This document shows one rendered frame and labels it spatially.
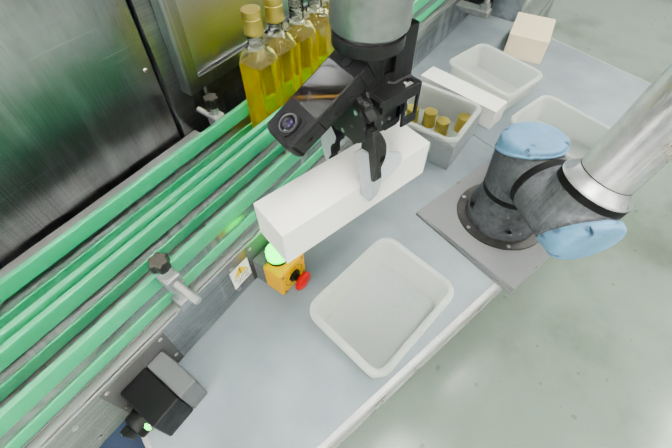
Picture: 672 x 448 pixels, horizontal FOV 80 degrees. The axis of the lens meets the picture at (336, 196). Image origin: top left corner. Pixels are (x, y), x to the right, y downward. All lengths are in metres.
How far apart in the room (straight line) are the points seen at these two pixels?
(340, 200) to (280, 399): 0.40
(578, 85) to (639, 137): 0.80
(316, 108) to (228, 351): 0.52
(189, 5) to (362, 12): 0.52
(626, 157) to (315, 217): 0.44
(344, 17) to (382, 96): 0.10
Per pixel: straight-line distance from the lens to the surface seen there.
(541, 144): 0.79
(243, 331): 0.80
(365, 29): 0.37
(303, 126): 0.39
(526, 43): 1.48
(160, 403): 0.71
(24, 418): 0.69
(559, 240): 0.71
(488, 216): 0.88
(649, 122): 0.67
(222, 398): 0.77
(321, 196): 0.48
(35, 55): 0.76
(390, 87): 0.44
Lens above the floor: 1.48
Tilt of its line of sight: 51 degrees down
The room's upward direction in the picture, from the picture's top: straight up
